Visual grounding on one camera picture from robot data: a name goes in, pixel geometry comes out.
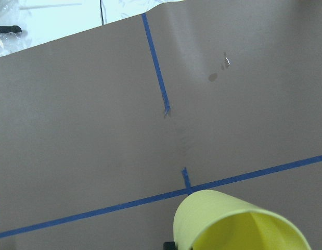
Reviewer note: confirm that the yellow paper cup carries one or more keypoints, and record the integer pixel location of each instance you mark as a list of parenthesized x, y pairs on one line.
[(210, 219)]

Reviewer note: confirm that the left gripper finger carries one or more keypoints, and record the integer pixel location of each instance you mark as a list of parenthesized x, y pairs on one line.
[(169, 245)]

